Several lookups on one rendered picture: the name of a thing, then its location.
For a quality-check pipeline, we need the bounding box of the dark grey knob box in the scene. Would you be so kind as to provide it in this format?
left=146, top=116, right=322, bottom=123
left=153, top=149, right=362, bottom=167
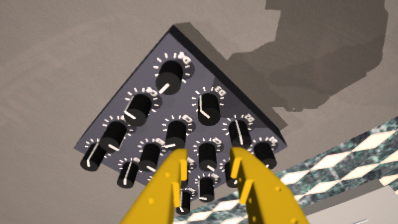
left=73, top=25, right=288, bottom=215

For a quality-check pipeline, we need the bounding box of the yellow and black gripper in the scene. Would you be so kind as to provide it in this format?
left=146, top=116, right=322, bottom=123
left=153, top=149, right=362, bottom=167
left=120, top=147, right=310, bottom=224

